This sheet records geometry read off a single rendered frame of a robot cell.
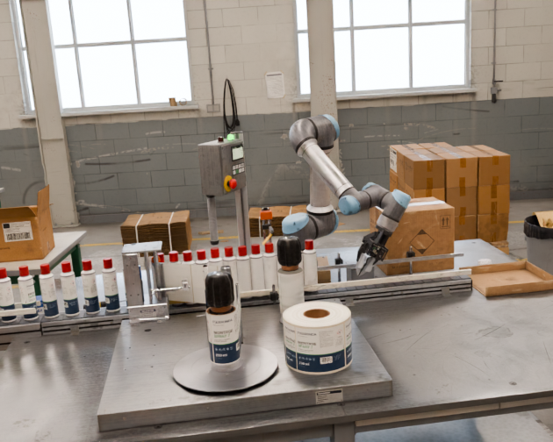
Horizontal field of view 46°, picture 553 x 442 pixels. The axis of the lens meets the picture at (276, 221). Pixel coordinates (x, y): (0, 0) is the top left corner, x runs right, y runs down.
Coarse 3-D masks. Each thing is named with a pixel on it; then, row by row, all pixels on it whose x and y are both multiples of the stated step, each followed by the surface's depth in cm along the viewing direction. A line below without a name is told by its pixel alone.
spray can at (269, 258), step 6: (270, 246) 247; (270, 252) 247; (264, 258) 248; (270, 258) 247; (264, 264) 249; (270, 264) 248; (276, 264) 250; (264, 270) 250; (270, 270) 248; (276, 270) 250; (264, 276) 251; (270, 276) 249; (276, 276) 250; (270, 282) 249; (276, 282) 250; (270, 288) 250; (276, 288) 251
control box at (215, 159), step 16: (208, 144) 239; (224, 144) 239; (208, 160) 240; (224, 160) 239; (240, 160) 249; (208, 176) 241; (224, 176) 239; (240, 176) 249; (208, 192) 243; (224, 192) 240
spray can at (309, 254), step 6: (306, 240) 249; (312, 240) 249; (306, 246) 248; (312, 246) 249; (306, 252) 248; (312, 252) 248; (306, 258) 249; (312, 258) 248; (306, 264) 249; (312, 264) 249; (306, 270) 250; (312, 270) 250; (306, 276) 251; (312, 276) 250; (306, 282) 251; (312, 282) 251
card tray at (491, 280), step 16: (480, 272) 276; (496, 272) 276; (512, 272) 275; (528, 272) 274; (544, 272) 263; (480, 288) 259; (496, 288) 250; (512, 288) 251; (528, 288) 252; (544, 288) 253
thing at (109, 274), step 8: (104, 264) 240; (104, 272) 240; (112, 272) 240; (104, 280) 241; (112, 280) 241; (104, 288) 242; (112, 288) 241; (112, 296) 242; (112, 304) 243; (112, 312) 243
